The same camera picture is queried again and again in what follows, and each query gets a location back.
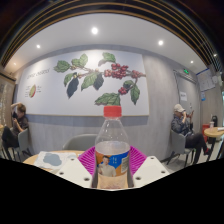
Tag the person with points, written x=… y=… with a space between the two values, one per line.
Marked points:
x=18 y=126
x=181 y=126

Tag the white paper with grey print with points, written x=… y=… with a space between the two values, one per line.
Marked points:
x=53 y=159

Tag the white wall poster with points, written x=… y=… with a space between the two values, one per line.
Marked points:
x=205 y=80

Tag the green exit sign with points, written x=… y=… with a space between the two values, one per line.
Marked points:
x=185 y=71

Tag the round recessed ceiling lights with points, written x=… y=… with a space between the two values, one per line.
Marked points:
x=94 y=30

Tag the grey upholstered chair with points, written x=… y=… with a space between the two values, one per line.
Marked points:
x=80 y=142

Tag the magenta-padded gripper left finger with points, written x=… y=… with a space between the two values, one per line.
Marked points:
x=75 y=171

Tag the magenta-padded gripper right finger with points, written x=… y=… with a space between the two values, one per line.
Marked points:
x=150 y=170

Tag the large coffee plant wall mural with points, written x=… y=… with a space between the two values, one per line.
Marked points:
x=50 y=96

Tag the grey chair with black legs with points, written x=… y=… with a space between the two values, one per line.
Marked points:
x=24 y=140
x=178 y=143

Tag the small round wooden table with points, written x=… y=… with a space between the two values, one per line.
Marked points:
x=213 y=132

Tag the clear red-capped water bottle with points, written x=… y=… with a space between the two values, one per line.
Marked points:
x=111 y=146

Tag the small white wall notice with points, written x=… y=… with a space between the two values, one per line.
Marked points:
x=183 y=96

